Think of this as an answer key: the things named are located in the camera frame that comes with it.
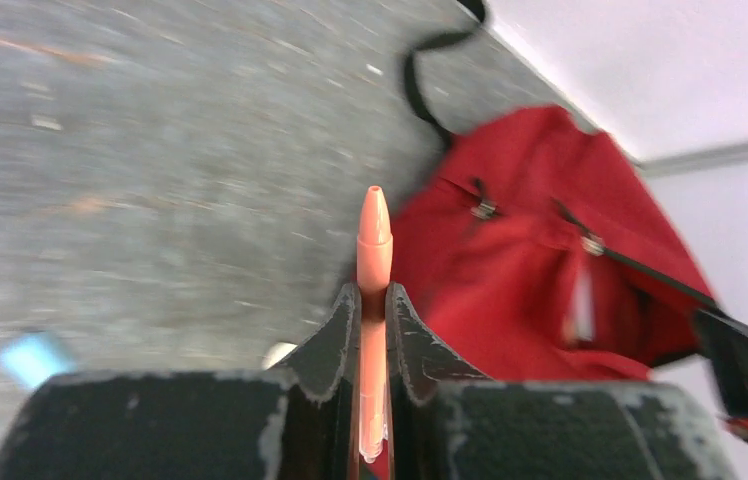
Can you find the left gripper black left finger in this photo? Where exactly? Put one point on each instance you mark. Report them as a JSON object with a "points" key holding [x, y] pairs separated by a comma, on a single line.
{"points": [[295, 420]]}

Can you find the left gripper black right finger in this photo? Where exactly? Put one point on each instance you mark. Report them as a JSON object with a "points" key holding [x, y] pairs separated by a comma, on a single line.
{"points": [[450, 421]]}

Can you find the red pencil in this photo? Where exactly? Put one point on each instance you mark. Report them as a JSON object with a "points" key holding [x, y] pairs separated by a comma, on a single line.
{"points": [[373, 275]]}

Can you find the red backpack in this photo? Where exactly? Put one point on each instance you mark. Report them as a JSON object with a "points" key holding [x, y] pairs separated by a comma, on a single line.
{"points": [[537, 253]]}

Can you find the light blue highlighter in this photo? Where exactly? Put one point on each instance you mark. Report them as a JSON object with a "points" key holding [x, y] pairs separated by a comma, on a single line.
{"points": [[34, 357]]}

